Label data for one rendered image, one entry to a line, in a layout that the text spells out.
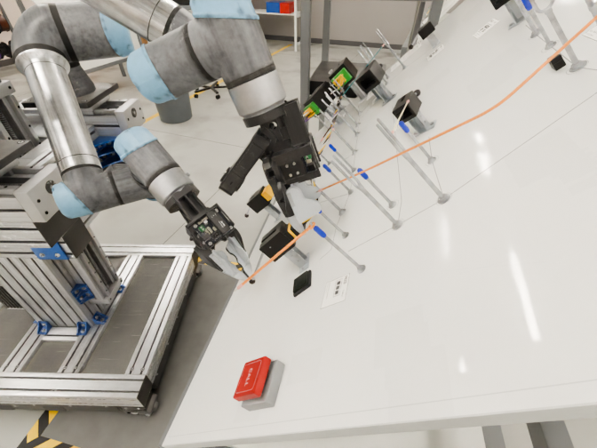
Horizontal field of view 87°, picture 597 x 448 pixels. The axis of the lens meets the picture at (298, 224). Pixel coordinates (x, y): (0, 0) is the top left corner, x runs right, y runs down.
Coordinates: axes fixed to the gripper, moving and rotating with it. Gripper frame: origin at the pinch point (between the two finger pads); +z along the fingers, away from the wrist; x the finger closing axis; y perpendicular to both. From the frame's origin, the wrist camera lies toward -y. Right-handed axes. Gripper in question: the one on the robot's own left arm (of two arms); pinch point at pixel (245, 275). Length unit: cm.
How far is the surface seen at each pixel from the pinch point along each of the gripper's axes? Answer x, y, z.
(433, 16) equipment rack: 105, -5, -24
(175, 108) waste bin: 106, -285, -193
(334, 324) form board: 1.0, 23.9, 12.1
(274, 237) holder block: 6.3, 11.0, -2.0
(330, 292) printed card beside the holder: 5.0, 19.2, 9.8
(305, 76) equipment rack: 76, -40, -44
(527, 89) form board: 41, 37, 5
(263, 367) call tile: -9.1, 19.9, 10.3
